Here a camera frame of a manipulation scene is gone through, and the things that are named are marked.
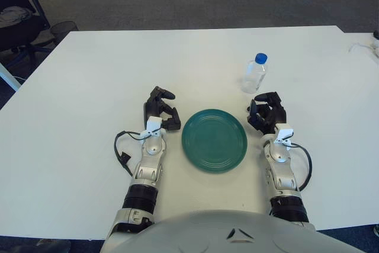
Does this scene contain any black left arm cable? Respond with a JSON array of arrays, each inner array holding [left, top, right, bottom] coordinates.
[[113, 130, 149, 177]]

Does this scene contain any black mesh wastebasket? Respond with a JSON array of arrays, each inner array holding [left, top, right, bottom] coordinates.
[[49, 21, 79, 43]]

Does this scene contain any silver robot torso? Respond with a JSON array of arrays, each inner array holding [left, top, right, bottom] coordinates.
[[100, 210, 361, 253]]

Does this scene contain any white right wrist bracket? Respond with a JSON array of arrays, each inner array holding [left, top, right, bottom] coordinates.
[[274, 122, 296, 150]]

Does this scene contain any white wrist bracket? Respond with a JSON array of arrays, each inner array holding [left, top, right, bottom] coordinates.
[[140, 116, 163, 140], [274, 122, 296, 150]]

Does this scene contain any grey cloth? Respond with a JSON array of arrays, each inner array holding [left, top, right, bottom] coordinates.
[[0, 6, 33, 27]]

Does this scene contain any white furniture leg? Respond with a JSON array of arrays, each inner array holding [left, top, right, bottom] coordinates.
[[0, 62, 21, 91]]

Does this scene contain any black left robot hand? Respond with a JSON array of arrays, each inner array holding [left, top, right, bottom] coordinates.
[[143, 86, 182, 132]]

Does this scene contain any white cable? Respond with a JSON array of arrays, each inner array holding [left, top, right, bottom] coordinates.
[[348, 41, 377, 53]]

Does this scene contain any black office chair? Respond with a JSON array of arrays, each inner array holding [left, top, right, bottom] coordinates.
[[0, 0, 57, 61]]

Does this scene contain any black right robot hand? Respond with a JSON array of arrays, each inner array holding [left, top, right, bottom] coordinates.
[[246, 91, 288, 134]]

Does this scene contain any green round plate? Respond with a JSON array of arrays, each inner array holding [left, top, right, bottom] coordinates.
[[181, 108, 248, 173]]

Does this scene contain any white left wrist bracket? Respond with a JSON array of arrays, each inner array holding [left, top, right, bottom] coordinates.
[[140, 116, 163, 140]]

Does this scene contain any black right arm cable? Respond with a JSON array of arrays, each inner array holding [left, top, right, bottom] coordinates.
[[288, 142, 313, 191]]

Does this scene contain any clear bottle with blue cap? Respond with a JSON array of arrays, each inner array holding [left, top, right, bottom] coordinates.
[[240, 53, 269, 94]]

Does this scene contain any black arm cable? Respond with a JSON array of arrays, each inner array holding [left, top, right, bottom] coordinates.
[[288, 142, 313, 191], [113, 130, 149, 177]]

